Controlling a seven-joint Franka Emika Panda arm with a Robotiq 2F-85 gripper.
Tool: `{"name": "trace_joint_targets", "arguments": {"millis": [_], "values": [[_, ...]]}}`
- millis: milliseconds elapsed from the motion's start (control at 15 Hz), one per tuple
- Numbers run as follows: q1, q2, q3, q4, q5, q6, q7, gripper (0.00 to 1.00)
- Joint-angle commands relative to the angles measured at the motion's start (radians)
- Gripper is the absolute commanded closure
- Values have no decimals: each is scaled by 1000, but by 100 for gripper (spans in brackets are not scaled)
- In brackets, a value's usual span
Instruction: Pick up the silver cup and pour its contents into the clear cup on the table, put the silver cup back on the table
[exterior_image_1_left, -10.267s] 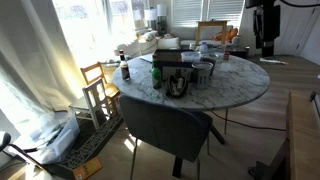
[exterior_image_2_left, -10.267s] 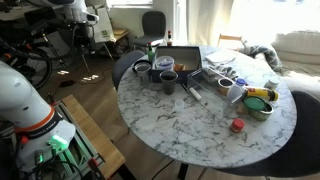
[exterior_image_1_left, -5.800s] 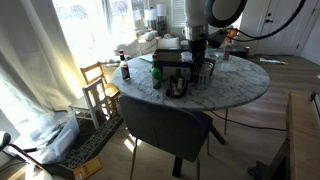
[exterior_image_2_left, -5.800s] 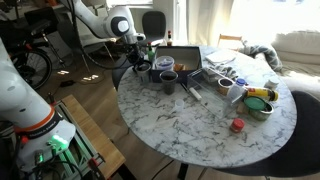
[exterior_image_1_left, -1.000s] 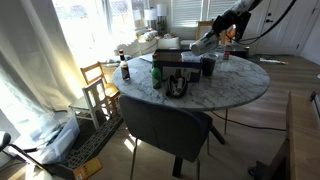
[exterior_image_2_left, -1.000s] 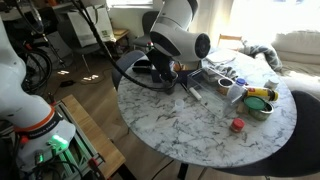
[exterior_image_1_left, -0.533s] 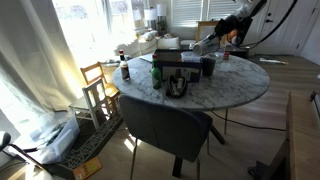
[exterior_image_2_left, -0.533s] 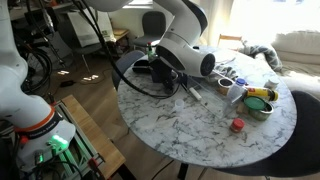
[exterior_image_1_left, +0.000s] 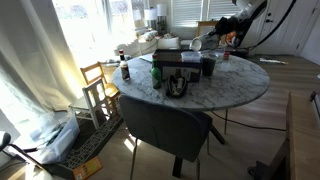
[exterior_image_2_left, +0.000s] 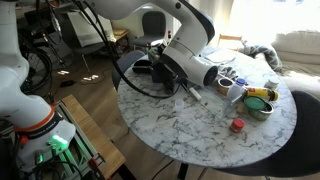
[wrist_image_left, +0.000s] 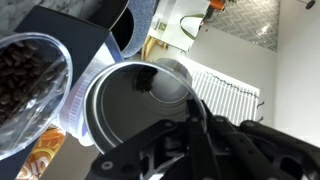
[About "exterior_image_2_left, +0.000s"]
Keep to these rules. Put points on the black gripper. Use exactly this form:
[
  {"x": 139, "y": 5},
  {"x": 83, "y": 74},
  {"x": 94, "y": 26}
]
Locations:
[{"x": 165, "y": 48}]

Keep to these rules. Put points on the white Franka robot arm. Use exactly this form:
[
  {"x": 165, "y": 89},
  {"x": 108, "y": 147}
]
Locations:
[{"x": 30, "y": 110}]

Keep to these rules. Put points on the small clear measuring cup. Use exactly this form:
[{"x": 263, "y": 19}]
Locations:
[{"x": 179, "y": 106}]

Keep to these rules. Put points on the open can dark contents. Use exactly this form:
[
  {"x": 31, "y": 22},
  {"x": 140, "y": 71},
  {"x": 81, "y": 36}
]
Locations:
[{"x": 225, "y": 86}]

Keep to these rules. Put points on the dark sauce bottle red cap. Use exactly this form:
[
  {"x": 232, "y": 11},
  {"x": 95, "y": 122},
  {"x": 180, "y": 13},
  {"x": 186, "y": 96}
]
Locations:
[{"x": 169, "y": 38}]

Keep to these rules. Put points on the green glass bottle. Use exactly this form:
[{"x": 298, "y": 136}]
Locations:
[{"x": 149, "y": 46}]

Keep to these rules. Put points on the grey office chair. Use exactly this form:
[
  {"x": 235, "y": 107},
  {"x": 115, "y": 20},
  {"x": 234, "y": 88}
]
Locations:
[{"x": 151, "y": 28}]

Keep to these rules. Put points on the dark cardboard box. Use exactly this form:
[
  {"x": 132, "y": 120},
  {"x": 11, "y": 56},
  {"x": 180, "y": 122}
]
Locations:
[{"x": 160, "y": 73}]

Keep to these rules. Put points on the grey upholstered chair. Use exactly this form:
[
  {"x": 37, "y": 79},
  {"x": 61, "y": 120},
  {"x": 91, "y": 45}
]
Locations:
[{"x": 125, "y": 65}]

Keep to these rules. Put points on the white curtain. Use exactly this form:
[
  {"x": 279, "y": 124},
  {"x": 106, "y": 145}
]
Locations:
[{"x": 206, "y": 16}]

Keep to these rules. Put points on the white marker tube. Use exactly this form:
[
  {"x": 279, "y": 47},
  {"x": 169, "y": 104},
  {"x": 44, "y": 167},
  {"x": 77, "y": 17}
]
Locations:
[{"x": 195, "y": 94}]

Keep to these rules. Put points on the white paper sheet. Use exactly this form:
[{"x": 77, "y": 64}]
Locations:
[{"x": 220, "y": 56}]

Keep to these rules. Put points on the clear acrylic tray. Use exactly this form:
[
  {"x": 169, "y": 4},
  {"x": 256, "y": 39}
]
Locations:
[{"x": 213, "y": 101}]

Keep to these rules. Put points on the blue cap plastic bottle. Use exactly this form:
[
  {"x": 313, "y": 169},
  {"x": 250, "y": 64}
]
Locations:
[{"x": 236, "y": 90}]

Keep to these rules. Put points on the grey striped towel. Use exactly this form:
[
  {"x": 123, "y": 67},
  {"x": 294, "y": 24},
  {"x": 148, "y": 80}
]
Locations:
[{"x": 266, "y": 53}]

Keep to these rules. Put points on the red lid jar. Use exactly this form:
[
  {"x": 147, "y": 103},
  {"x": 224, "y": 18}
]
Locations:
[{"x": 237, "y": 125}]

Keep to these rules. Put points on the yellow squeeze bottle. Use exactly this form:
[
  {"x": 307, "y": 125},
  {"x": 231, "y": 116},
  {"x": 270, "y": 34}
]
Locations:
[{"x": 261, "y": 93}]

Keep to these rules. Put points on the tin with green lid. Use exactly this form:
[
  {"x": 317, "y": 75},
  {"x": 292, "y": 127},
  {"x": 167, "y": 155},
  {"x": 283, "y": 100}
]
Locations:
[{"x": 259, "y": 108}]

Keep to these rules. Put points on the black bicycle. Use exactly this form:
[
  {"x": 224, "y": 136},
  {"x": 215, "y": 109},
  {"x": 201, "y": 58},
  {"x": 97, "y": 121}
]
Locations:
[{"x": 38, "y": 63}]

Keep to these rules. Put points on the white sofa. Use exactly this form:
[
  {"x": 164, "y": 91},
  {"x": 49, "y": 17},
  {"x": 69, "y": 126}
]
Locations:
[{"x": 296, "y": 56}]

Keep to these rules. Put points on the green metal frame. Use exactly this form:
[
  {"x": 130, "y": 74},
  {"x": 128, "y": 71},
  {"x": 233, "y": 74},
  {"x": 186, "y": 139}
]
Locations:
[{"x": 75, "y": 143}]

